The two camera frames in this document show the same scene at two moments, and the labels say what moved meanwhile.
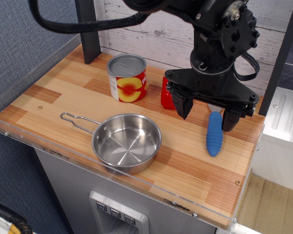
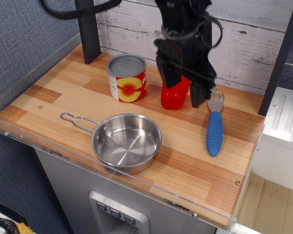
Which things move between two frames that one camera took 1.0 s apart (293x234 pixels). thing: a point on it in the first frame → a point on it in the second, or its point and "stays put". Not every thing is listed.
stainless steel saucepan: [126, 144] stays put
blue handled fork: [214, 130] stays put
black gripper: [211, 79] → [189, 38]
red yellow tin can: [128, 76] stays put
